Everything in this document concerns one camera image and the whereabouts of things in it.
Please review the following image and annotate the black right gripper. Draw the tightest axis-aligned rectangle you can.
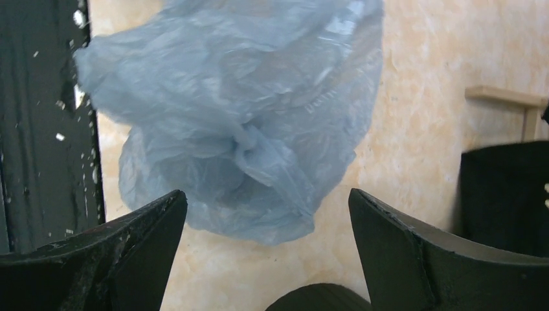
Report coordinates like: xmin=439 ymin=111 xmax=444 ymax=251
xmin=266 ymin=283 xmax=371 ymax=311

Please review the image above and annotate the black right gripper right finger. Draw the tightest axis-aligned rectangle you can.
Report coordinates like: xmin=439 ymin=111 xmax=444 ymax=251
xmin=348 ymin=189 xmax=548 ymax=310

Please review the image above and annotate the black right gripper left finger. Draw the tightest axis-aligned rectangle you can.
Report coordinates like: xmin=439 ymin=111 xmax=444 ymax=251
xmin=1 ymin=190 xmax=188 ymax=310

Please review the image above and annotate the light blue plastic trash bag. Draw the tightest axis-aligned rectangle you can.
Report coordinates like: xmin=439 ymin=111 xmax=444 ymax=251
xmin=74 ymin=1 xmax=384 ymax=245

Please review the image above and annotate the black printed t-shirt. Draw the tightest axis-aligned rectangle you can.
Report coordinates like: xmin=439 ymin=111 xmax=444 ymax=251
xmin=458 ymin=140 xmax=548 ymax=257

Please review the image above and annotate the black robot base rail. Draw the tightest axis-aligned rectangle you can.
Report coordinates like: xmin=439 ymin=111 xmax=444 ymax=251
xmin=1 ymin=1 xmax=106 ymax=254

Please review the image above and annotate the wooden clothes rack frame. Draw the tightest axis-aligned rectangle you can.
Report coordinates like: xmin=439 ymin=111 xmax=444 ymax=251
xmin=464 ymin=85 xmax=548 ymax=142

